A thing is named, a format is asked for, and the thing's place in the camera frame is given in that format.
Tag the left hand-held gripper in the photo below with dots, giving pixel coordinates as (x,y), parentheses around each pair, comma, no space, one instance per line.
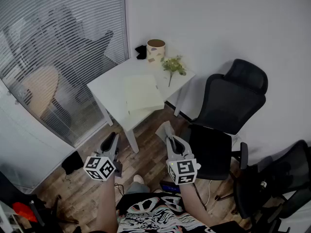
(99,167)

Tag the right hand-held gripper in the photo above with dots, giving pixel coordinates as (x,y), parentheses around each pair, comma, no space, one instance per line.
(183,170)

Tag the grey cloth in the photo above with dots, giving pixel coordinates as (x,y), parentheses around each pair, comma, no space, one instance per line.
(165,129)

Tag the pale yellow placemat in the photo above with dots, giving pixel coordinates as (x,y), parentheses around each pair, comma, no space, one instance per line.
(143,91)

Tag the person's right forearm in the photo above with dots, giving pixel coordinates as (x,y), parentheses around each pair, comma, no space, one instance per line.
(192,203)

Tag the person's left forearm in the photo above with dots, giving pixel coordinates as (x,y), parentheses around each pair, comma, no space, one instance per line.
(107,203)

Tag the blue waist device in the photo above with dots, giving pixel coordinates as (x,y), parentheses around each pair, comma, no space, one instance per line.
(170,188)

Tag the black pouch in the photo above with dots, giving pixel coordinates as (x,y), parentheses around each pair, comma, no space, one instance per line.
(73,162)

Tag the person's light shoe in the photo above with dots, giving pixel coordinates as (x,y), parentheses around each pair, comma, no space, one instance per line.
(138,179)

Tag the person's grey trousers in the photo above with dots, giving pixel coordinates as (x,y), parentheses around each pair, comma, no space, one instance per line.
(137,188)

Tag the white square table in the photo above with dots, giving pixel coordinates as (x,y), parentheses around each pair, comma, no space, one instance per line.
(109,91)

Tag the black mesh office chair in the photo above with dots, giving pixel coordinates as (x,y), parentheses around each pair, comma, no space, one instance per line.
(230,101)
(291,169)

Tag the person's black printed t-shirt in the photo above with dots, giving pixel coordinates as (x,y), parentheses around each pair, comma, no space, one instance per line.
(155,217)

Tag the artificial yellow flower bouquet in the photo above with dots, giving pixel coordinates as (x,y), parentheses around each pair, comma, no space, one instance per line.
(173,65)

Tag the tan wooden table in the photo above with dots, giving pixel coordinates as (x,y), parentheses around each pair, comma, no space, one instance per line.
(41,88)

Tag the cream patterned paper bucket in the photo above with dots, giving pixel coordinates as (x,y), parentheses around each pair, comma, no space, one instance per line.
(155,54)

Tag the black crumpled fabric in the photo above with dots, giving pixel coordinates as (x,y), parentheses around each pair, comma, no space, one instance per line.
(141,52)

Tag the red plastic object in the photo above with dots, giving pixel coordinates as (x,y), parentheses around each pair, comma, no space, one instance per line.
(23,211)

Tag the black wheeled stand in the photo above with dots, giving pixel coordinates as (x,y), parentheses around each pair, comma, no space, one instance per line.
(9,193)

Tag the grey window blinds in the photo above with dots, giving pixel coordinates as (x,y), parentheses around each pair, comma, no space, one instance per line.
(73,21)

